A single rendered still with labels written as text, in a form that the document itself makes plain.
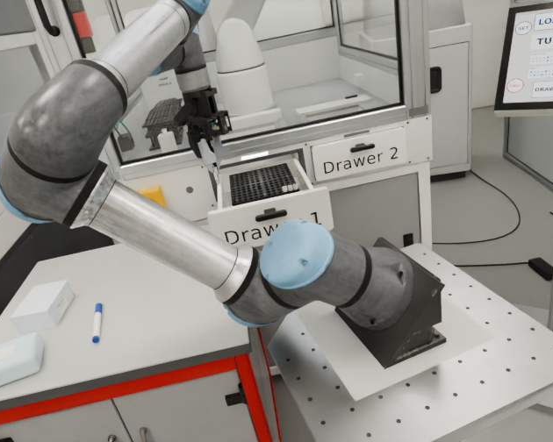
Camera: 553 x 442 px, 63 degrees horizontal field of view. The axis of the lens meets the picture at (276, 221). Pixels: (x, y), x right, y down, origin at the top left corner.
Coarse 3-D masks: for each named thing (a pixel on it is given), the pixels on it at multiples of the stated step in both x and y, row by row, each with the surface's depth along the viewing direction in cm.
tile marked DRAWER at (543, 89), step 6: (534, 84) 119; (540, 84) 118; (546, 84) 118; (552, 84) 117; (534, 90) 119; (540, 90) 118; (546, 90) 117; (552, 90) 116; (534, 96) 118; (540, 96) 118; (546, 96) 117; (552, 96) 116
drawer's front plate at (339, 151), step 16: (400, 128) 135; (336, 144) 134; (352, 144) 134; (384, 144) 136; (400, 144) 136; (320, 160) 135; (336, 160) 136; (352, 160) 137; (384, 160) 138; (400, 160) 139; (320, 176) 138; (336, 176) 138
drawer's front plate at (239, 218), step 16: (304, 192) 105; (320, 192) 105; (240, 208) 104; (256, 208) 104; (288, 208) 105; (304, 208) 106; (320, 208) 106; (224, 224) 105; (240, 224) 105; (256, 224) 106; (272, 224) 107; (240, 240) 107; (256, 240) 108
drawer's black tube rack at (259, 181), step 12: (264, 168) 134; (276, 168) 131; (288, 168) 129; (240, 180) 128; (252, 180) 127; (264, 180) 126; (276, 180) 123; (288, 180) 122; (240, 192) 120; (252, 192) 118; (264, 192) 117; (240, 204) 120
